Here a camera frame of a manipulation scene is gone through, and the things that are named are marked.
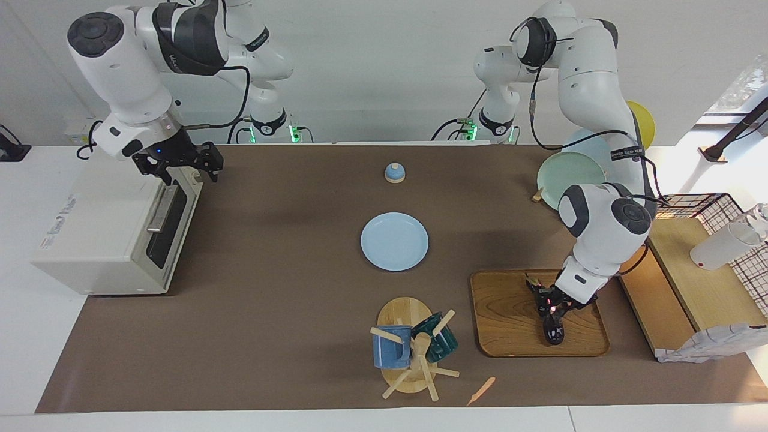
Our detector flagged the dark purple eggplant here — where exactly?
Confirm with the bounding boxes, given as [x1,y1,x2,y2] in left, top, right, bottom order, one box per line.
[526,273,566,346]

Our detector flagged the glass oven door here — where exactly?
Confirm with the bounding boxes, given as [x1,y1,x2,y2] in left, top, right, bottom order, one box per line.
[144,165,203,272]

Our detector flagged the beige toaster oven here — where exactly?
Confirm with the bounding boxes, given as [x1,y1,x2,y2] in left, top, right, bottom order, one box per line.
[31,150,203,296]

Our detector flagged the wooden tray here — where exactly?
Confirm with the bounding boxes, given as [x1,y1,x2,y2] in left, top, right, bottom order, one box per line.
[470,269,610,358]

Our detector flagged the dark green mug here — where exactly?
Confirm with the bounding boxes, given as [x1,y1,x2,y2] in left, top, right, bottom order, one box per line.
[411,311,458,363]

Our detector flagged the pale green plate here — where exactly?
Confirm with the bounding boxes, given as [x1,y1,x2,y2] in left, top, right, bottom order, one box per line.
[536,151,608,211]

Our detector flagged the wooden mug tree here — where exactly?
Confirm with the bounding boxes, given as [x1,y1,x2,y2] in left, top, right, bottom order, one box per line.
[369,296,461,401]

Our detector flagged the brown table mat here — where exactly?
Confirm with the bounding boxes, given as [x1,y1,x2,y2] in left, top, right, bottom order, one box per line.
[35,144,768,415]

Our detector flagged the pale blue racked plate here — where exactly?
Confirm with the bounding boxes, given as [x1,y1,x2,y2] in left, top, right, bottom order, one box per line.
[562,128,614,158]

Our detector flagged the black device on table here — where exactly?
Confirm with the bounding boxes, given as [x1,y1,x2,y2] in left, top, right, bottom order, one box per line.
[0,124,32,163]

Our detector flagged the blue mug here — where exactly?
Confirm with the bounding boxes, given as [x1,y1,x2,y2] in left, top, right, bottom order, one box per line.
[372,325,413,370]

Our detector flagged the white cylinder cup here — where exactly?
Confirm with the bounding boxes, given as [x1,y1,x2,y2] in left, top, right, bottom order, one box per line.
[689,204,768,271]

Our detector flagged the yellow plate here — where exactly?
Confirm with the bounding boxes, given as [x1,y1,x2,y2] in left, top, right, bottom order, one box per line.
[626,100,656,152]

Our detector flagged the black stand pole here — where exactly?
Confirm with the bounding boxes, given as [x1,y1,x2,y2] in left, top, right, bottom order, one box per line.
[699,96,768,164]

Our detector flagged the window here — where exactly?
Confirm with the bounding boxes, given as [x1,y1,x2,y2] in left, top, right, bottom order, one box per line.
[696,54,768,128]

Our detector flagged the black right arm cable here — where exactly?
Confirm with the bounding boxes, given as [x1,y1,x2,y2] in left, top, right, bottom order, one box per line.
[180,60,253,131]

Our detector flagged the white power strip with cable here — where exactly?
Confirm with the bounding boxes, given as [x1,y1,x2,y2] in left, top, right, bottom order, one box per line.
[65,116,128,160]

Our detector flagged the wire and wood shelf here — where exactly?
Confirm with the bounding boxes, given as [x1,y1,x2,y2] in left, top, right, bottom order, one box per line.
[618,193,768,364]

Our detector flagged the black base cable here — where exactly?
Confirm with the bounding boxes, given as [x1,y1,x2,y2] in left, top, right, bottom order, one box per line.
[431,90,488,142]

